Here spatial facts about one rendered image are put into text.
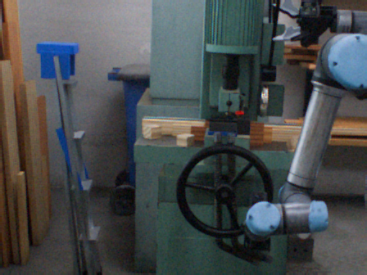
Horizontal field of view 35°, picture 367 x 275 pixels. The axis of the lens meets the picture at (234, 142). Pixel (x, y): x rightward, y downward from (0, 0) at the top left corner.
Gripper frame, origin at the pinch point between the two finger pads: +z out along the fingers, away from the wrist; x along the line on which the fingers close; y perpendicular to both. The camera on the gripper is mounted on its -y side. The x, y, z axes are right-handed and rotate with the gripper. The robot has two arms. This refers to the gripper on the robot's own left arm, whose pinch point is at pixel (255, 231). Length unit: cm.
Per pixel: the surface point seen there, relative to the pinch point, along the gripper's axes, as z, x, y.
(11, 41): 122, -130, -117
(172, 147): 11.5, -26.8, -27.5
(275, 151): 11.8, 6.6, -28.2
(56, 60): 62, -84, -79
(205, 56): 28, -19, -68
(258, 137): 16.2, 1.1, -33.8
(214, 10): -1, -16, -71
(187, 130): 24, -23, -38
